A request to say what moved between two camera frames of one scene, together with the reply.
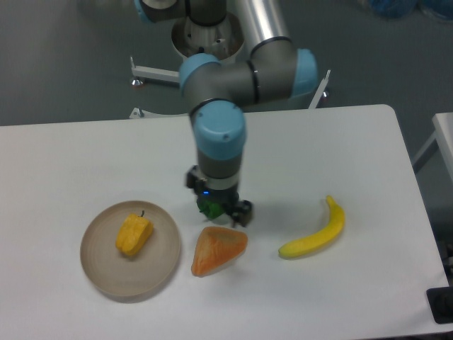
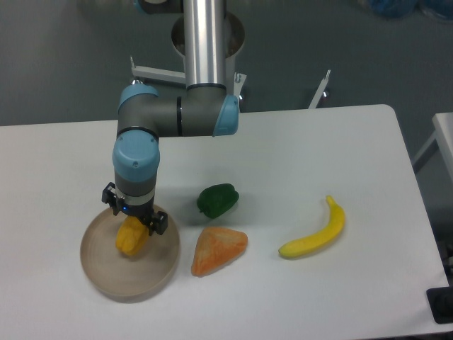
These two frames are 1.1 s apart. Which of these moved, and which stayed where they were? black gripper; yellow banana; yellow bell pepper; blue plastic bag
Moved: black gripper
Stayed: yellow bell pepper; blue plastic bag; yellow banana
